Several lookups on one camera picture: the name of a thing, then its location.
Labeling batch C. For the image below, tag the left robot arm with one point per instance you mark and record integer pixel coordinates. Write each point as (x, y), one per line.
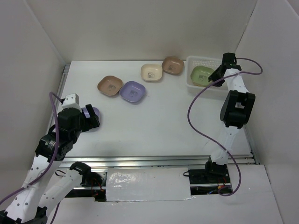
(33, 203)

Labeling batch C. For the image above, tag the white taped cover panel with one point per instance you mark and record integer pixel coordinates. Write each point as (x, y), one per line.
(147, 184)

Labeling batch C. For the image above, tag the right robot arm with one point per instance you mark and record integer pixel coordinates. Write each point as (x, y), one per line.
(234, 114)

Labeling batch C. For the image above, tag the green panda plate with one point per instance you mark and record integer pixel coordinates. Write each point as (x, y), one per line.
(200, 76)

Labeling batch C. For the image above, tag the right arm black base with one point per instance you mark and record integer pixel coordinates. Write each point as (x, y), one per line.
(206, 182)

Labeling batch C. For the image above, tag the purple panda plate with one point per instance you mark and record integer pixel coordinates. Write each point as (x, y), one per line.
(132, 91)
(97, 112)

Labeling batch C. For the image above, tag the brown panda plate back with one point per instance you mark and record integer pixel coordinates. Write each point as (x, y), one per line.
(173, 65)

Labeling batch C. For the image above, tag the cream panda plate back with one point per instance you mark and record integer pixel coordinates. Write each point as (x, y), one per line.
(151, 72)

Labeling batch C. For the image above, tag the brown panda plate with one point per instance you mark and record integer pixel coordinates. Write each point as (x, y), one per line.
(173, 65)
(110, 85)

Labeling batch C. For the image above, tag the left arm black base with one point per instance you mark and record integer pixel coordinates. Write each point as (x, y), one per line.
(92, 184)

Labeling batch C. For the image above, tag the purple panda plate middle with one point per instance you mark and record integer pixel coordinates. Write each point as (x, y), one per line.
(132, 91)

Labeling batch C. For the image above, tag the white plastic basket bin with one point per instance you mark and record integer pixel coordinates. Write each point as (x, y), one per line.
(211, 92)

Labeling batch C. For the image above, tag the brown panda plate left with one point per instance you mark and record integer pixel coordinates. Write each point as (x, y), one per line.
(110, 85)

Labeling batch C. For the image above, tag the purple panda plate near left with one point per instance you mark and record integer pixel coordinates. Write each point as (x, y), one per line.
(97, 112)

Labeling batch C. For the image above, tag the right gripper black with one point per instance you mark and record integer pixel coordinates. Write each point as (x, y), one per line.
(213, 76)

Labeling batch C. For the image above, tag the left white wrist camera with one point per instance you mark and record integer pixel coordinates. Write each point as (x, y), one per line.
(71, 101)

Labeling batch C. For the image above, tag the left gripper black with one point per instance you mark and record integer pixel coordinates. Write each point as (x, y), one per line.
(93, 122)

